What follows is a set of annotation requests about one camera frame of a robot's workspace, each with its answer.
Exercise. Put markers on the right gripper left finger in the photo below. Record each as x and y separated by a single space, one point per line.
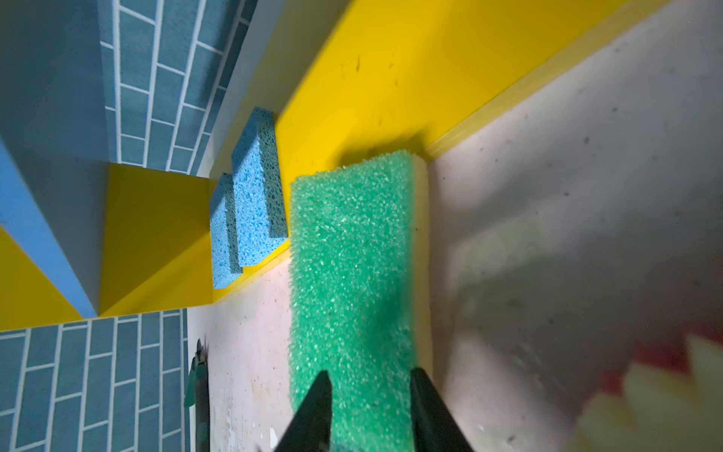
310 428

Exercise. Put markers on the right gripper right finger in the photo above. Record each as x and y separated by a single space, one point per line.
433 427

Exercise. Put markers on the bright green sponge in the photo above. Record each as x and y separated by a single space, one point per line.
353 293

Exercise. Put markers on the yellow pink blue shelf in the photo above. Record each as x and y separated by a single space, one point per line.
85 237

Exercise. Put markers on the yellow smiley face sponge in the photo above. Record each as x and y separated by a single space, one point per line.
668 399

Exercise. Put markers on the green handled pliers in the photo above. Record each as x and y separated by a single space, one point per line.
197 398

